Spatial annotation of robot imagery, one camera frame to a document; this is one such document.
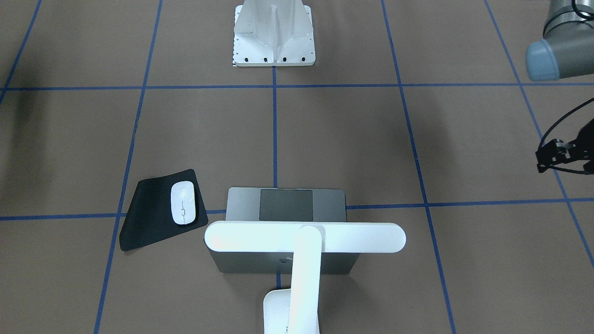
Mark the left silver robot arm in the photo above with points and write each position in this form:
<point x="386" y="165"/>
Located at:
<point x="565" y="50"/>

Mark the dark mouse pad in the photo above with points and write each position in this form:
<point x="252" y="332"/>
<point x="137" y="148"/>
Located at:
<point x="149" y="218"/>

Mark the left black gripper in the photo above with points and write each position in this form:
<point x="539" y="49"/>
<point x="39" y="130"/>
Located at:
<point x="550" y="153"/>

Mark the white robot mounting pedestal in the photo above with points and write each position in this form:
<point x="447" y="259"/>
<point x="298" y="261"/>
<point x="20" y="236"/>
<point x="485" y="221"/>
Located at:
<point x="273" y="33"/>

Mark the white desk lamp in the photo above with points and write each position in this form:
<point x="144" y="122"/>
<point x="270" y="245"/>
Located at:
<point x="294" y="310"/>

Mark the white computer mouse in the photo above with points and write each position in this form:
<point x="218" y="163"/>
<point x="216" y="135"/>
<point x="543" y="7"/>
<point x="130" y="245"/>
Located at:
<point x="182" y="202"/>

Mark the grey laptop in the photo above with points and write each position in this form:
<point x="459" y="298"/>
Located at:
<point x="258" y="233"/>

